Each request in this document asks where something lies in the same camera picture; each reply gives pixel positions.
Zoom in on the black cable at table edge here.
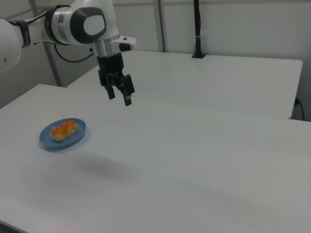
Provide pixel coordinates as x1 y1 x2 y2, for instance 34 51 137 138
294 97 306 121

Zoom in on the blue oval plate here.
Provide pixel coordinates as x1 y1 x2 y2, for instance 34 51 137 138
39 117 87 152

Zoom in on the orange glazed bread loaf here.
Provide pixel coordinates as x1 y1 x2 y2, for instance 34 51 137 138
50 119 78 143

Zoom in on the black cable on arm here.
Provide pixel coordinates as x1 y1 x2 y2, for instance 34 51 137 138
53 44 94 63

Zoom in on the black pole with base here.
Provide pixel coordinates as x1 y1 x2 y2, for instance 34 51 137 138
191 0 207 59

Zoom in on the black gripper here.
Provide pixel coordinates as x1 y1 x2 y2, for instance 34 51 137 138
96 52 136 107

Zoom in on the wide silver wall profile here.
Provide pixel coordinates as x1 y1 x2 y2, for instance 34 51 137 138
152 0 169 52

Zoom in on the slim silver wall profile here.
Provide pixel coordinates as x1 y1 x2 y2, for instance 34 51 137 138
42 41 63 87

